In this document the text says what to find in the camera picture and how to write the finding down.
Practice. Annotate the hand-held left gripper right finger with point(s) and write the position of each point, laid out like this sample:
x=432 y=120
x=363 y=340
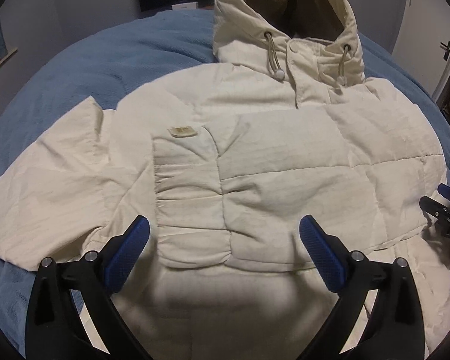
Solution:
x=320 y=251

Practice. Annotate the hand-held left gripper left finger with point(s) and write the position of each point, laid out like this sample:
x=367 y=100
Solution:
x=129 y=249

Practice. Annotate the cream hooded puffer jacket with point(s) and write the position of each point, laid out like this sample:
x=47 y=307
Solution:
x=270 y=150

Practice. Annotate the white door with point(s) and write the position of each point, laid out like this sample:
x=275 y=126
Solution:
x=423 y=18

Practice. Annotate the blue fleece blanket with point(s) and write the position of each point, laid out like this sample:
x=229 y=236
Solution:
x=97 y=56

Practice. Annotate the framed picture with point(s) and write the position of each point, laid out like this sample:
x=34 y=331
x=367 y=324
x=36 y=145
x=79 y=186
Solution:
x=0 y=63

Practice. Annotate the small white box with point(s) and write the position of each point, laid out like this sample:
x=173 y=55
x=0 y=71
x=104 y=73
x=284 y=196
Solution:
x=185 y=6

